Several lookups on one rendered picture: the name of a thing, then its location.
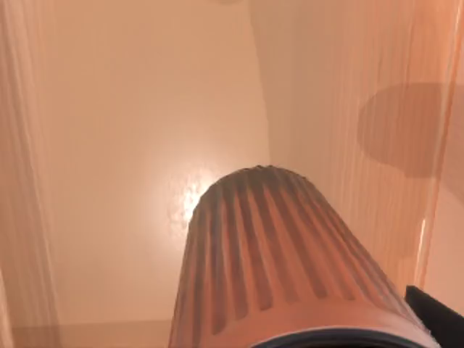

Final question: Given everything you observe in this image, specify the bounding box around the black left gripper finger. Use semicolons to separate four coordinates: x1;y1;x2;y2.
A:
404;285;464;348

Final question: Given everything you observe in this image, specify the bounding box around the ribbed terracotta plant pot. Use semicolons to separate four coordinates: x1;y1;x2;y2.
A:
168;165;444;348

